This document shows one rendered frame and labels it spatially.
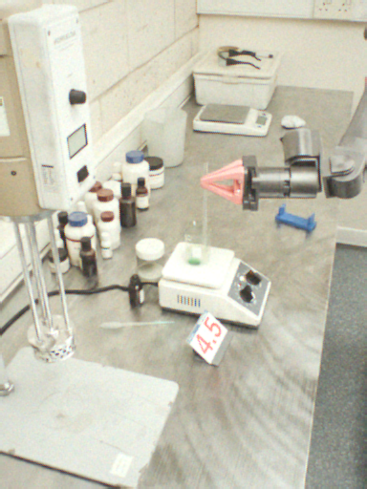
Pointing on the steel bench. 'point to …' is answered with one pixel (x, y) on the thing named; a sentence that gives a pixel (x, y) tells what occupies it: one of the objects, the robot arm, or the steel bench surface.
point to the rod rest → (295, 219)
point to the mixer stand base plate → (84, 417)
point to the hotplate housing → (208, 300)
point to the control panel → (251, 288)
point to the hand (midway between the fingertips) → (205, 181)
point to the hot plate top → (213, 274)
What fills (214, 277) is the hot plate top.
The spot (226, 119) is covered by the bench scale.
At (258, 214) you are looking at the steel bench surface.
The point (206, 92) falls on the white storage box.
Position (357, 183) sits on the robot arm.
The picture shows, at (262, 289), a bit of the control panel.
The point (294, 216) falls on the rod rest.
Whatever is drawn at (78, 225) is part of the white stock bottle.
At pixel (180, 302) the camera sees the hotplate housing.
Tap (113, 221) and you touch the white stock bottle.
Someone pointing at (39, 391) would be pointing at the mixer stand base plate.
